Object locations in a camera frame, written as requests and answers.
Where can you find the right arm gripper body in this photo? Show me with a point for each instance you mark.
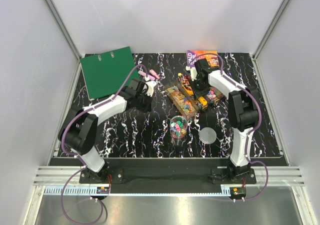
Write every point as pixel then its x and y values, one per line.
pixel 199 89

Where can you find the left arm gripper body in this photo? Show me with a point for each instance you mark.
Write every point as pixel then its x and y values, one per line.
pixel 143 101

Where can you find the clear candy jar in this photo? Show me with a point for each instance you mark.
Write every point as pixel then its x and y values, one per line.
pixel 178 127

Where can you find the round clear jar lid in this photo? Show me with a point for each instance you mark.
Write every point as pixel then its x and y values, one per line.
pixel 207 135

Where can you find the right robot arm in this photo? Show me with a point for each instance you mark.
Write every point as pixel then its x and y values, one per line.
pixel 243 111

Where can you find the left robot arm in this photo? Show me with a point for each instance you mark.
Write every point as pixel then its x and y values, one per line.
pixel 80 129

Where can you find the clear acrylic candy tray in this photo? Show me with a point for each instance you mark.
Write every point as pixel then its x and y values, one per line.
pixel 184 98

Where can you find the light pink highlighter pen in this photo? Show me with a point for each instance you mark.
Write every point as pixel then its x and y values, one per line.
pixel 144 75

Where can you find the Roald Dahl book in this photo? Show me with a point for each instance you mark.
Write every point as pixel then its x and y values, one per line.
pixel 194 55

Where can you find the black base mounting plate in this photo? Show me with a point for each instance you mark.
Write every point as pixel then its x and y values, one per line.
pixel 166 187

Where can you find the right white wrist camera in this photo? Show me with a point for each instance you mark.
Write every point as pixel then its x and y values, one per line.
pixel 193 73

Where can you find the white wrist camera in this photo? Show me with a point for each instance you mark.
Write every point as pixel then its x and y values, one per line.
pixel 193 73
pixel 151 87

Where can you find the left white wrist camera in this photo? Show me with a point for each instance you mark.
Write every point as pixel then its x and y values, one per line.
pixel 151 87

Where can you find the green ring binder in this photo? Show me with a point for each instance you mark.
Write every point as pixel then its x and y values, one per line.
pixel 104 73

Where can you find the aluminium frame rail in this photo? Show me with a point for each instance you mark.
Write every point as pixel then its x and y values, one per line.
pixel 277 175

